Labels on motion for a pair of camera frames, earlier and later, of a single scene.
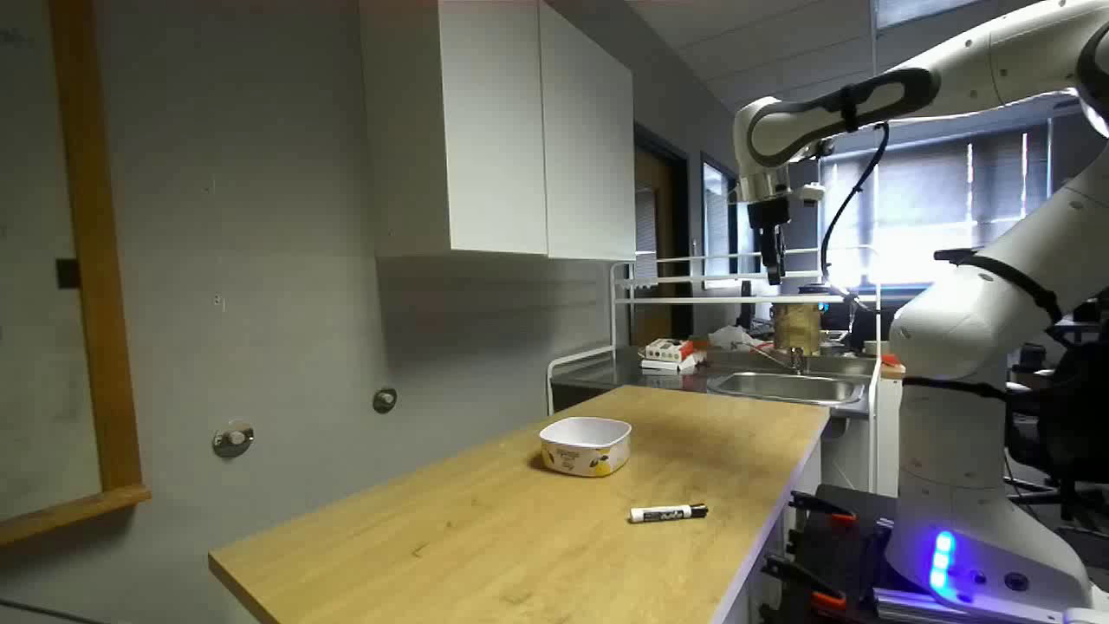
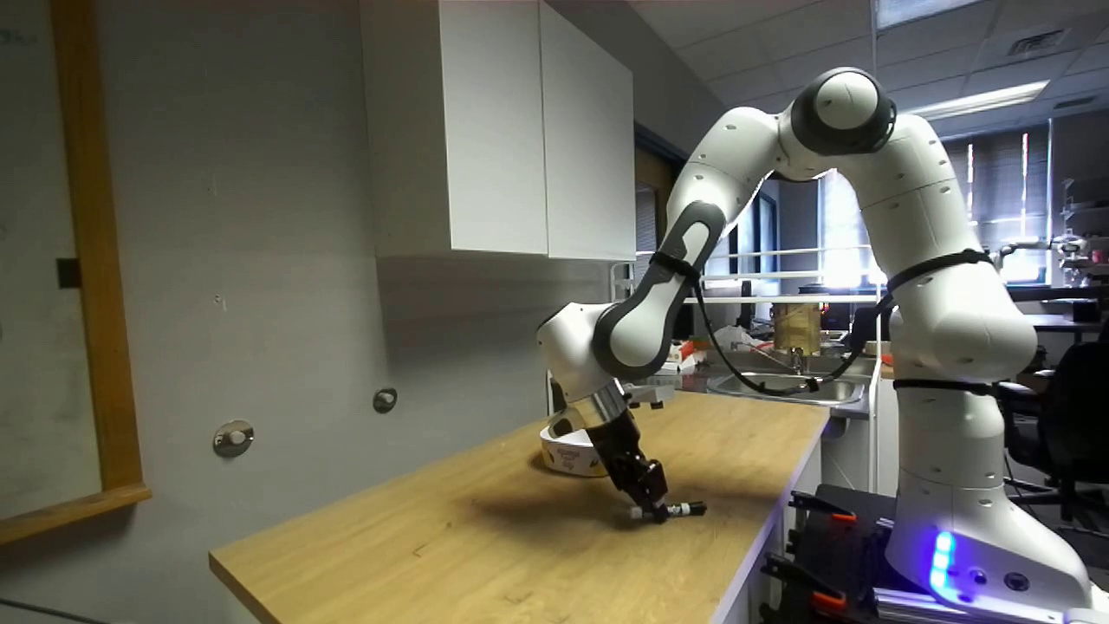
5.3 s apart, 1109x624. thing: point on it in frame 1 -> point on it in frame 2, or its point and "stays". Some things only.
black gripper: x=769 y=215 -> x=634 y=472
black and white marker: x=668 y=510 stays
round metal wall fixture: x=234 y=438 stays
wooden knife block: x=797 y=327 stays
